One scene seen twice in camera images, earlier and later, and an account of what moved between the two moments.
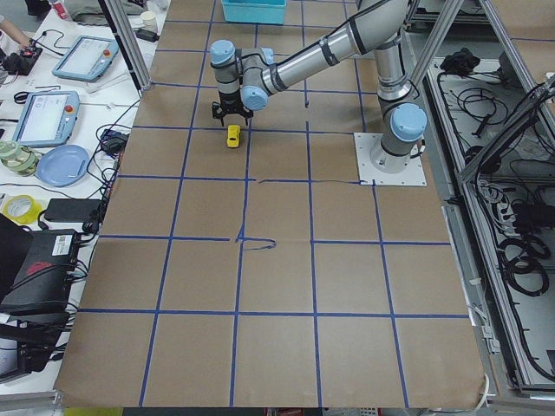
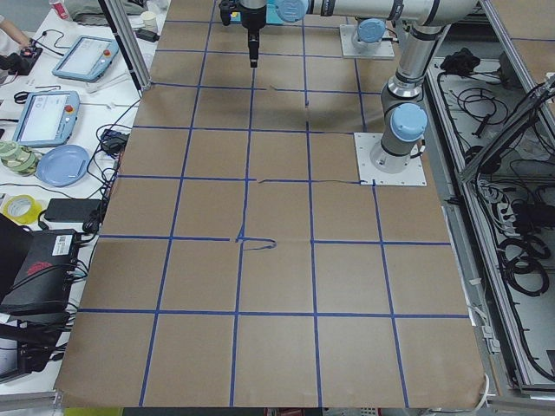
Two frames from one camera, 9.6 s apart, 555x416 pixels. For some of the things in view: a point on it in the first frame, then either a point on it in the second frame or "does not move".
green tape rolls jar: [17, 159] does not move
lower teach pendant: [47, 119] does not move
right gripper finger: [246, 114] -> [256, 48]
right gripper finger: [218, 116] -> [253, 48]
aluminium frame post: [130, 43] does not move
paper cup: [149, 21] does not move
